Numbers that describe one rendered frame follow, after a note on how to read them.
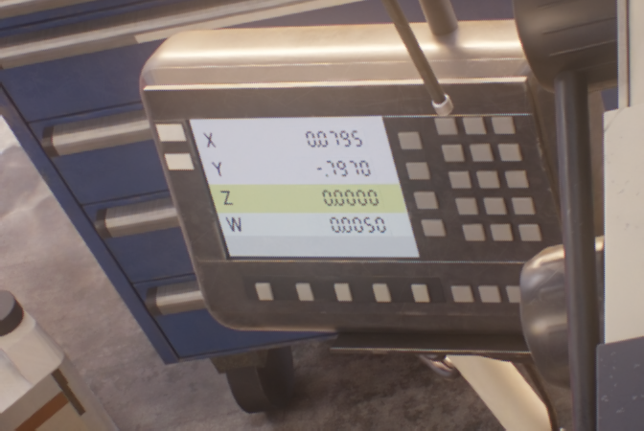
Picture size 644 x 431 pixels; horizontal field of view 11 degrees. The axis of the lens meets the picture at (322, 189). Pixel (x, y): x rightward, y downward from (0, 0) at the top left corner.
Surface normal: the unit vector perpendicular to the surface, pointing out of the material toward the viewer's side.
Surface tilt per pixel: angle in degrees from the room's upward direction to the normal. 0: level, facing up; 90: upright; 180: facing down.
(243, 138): 71
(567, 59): 79
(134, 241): 90
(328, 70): 15
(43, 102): 90
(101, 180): 90
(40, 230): 0
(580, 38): 64
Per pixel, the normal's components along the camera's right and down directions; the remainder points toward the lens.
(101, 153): -0.11, 0.76
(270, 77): -0.43, -0.42
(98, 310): -0.36, -0.64
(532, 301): -0.71, -0.21
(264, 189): -0.40, 0.52
